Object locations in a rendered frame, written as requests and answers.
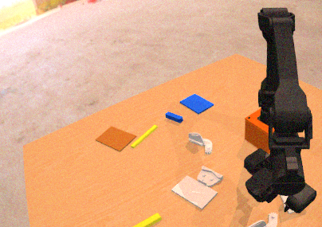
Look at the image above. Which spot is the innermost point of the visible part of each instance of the yellow rectangular bar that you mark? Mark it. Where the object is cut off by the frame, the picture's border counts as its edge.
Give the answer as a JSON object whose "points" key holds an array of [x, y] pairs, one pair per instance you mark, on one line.
{"points": [[150, 221]]}

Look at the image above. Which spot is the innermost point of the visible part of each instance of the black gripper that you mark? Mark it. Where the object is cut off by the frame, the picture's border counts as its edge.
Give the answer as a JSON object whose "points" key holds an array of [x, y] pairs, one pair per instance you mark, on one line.
{"points": [[298, 202]]}

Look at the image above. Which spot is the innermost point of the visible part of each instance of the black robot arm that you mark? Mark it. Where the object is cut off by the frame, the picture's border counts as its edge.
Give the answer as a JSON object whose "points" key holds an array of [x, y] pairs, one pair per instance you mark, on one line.
{"points": [[284, 108]]}

